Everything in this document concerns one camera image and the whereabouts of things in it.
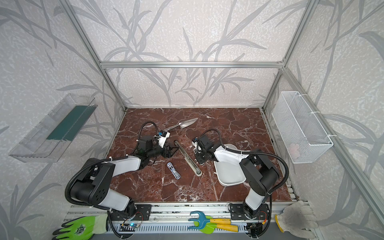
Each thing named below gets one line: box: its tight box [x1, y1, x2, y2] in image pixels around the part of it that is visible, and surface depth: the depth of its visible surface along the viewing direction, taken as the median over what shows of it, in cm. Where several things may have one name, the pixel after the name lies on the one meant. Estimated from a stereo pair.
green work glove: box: [52, 215, 108, 240], surface depth 70 cm
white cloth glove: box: [275, 200, 319, 240], surface depth 72 cm
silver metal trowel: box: [163, 118, 199, 132], surface depth 111 cm
